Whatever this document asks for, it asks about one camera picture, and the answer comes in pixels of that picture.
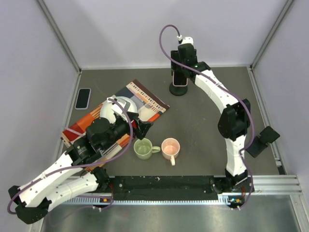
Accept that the grey slotted cable duct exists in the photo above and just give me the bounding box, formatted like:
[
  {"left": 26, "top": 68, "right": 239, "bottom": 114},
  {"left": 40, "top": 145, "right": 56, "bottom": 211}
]
[{"left": 64, "top": 194, "right": 243, "bottom": 205}]

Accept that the white plate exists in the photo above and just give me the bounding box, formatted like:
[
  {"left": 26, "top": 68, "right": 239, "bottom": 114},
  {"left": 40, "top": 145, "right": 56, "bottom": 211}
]
[{"left": 100, "top": 96, "right": 138, "bottom": 119}]

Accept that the black folding phone stand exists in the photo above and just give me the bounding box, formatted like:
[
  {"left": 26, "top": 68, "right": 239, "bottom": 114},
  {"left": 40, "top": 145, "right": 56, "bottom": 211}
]
[{"left": 246, "top": 126, "right": 280, "bottom": 158}]

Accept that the green ceramic mug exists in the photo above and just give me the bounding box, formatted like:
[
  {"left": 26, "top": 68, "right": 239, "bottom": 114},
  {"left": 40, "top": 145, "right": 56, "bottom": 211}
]
[{"left": 133, "top": 138, "right": 161, "bottom": 160}]

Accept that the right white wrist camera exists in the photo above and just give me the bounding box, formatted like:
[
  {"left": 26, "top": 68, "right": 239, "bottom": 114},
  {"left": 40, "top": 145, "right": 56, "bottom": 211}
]
[{"left": 177, "top": 35, "right": 194, "bottom": 45}]

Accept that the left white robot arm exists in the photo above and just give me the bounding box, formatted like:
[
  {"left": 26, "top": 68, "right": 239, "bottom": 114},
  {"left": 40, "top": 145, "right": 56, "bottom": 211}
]
[{"left": 7, "top": 113, "right": 153, "bottom": 224}]

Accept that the black round-base phone stand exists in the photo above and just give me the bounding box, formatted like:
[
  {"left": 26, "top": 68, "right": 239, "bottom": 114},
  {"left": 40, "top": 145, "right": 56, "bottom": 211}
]
[{"left": 169, "top": 83, "right": 188, "bottom": 96}]

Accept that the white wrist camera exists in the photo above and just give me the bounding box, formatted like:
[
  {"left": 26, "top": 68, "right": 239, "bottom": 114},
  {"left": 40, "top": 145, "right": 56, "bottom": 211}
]
[
  {"left": 177, "top": 35, "right": 194, "bottom": 45},
  {"left": 102, "top": 96, "right": 131, "bottom": 123}
]

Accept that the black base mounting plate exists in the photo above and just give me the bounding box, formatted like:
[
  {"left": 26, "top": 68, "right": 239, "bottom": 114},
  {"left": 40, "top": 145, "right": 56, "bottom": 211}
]
[{"left": 91, "top": 175, "right": 252, "bottom": 200}]

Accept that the pink ceramic mug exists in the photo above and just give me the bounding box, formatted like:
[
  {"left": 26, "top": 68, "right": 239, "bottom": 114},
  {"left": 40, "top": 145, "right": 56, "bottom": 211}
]
[{"left": 161, "top": 138, "right": 181, "bottom": 166}]

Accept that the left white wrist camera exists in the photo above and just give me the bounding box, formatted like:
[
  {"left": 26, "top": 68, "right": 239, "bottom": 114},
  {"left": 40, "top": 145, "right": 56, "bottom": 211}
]
[{"left": 102, "top": 96, "right": 131, "bottom": 123}]

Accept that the pink case smartphone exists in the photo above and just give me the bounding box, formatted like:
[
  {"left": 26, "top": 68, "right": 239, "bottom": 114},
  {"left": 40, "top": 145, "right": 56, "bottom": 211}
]
[{"left": 172, "top": 72, "right": 188, "bottom": 87}]

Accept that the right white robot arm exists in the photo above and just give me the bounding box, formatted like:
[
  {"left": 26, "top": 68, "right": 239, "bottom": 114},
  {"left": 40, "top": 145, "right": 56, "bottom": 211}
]
[{"left": 169, "top": 43, "right": 251, "bottom": 191}]

